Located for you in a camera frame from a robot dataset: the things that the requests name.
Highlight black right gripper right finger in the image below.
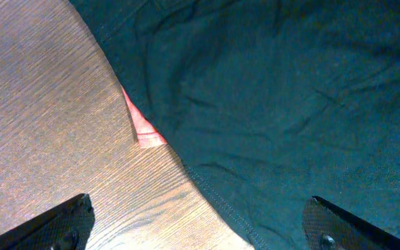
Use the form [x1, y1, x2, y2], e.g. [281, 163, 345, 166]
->
[302, 196, 400, 250]

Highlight dark navy stacked garment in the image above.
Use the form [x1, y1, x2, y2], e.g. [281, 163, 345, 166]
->
[72, 0, 400, 249]

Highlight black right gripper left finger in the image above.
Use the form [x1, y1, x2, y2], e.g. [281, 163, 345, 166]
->
[0, 194, 95, 250]

